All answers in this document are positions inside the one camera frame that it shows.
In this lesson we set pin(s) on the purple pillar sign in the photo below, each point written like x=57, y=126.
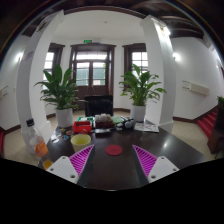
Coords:
x=28, y=55

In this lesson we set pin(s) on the white wall heater unit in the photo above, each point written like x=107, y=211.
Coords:
x=198, y=88
x=3, y=92

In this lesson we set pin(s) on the black and grey device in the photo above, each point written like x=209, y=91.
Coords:
x=127, y=124

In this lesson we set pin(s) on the brown framed window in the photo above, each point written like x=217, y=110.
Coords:
x=140, y=58
x=49, y=63

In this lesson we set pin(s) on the red plastic box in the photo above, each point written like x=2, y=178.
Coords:
x=82, y=127

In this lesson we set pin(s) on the printed magazine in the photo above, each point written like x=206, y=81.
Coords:
x=146, y=127

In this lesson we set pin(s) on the dark wooden stand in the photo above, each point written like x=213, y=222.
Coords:
x=217, y=133

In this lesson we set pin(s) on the black chair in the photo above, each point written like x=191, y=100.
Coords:
x=99, y=106

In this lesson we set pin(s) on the leafy plant in white pot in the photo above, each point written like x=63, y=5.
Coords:
x=138, y=113
x=64, y=117

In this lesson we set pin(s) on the pillar mounted light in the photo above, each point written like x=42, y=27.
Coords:
x=166, y=31

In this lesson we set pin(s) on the green notebook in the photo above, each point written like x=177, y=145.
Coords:
x=117, y=119

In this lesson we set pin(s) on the flat round red coaster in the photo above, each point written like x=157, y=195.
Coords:
x=114, y=150

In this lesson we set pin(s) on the brown box of white items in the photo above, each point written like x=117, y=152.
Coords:
x=103, y=121

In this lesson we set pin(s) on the green exit sign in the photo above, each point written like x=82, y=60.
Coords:
x=87, y=41

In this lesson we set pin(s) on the green box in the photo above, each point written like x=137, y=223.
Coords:
x=86, y=119

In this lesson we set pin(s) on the black flat case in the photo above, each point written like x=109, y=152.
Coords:
x=102, y=131

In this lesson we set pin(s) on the brown wooden double door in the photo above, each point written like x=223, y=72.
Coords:
x=91, y=90

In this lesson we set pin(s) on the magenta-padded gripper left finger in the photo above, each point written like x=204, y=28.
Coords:
x=63, y=168

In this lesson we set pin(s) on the small green plant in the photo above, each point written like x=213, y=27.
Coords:
x=221, y=100

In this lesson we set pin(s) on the yellow cup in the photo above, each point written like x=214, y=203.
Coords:
x=81, y=145

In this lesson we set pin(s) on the clear orange soda bottle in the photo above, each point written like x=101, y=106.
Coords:
x=38, y=143

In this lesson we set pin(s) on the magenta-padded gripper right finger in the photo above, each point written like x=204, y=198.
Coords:
x=161, y=168

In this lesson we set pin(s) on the colourful round sticker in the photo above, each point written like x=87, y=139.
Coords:
x=62, y=130
x=65, y=137
x=69, y=132

